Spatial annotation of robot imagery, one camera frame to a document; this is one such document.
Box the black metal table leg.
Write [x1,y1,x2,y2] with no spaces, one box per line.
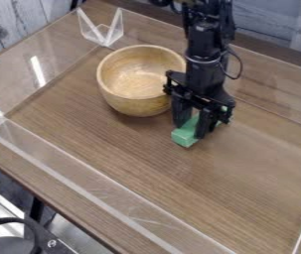
[30,197,46,222]

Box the black cable loop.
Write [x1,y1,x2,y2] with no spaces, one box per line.
[0,216,45,254]

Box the green rectangular block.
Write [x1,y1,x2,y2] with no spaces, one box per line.
[172,106,232,148]

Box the black metal base plate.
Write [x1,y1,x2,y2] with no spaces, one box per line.
[30,224,78,254]

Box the clear acrylic corner bracket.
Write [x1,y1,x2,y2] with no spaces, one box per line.
[75,8,124,48]

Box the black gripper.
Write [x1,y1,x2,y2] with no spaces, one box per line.
[164,67,236,139]

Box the clear acrylic tray wall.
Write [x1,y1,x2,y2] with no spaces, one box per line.
[0,95,238,254]

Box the brown wooden bowl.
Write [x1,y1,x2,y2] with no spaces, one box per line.
[96,45,185,117]

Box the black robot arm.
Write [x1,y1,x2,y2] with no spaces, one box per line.
[164,0,236,140]

